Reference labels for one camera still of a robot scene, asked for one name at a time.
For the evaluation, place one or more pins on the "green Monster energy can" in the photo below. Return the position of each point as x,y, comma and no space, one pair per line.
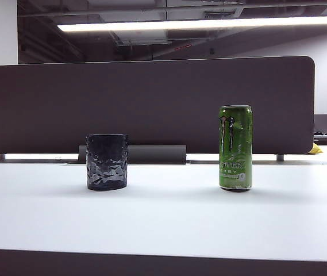
239,138

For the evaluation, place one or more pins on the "dark textured glass cup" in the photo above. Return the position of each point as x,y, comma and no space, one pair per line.
107,164

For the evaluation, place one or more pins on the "dark grey desk divider panel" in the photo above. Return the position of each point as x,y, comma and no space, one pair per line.
151,97

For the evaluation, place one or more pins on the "red ceiling sign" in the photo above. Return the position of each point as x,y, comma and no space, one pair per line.
183,47

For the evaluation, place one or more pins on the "long ceiling light strip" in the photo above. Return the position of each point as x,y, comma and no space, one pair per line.
197,24

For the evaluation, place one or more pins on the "small yellow object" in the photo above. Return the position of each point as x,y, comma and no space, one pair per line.
317,149

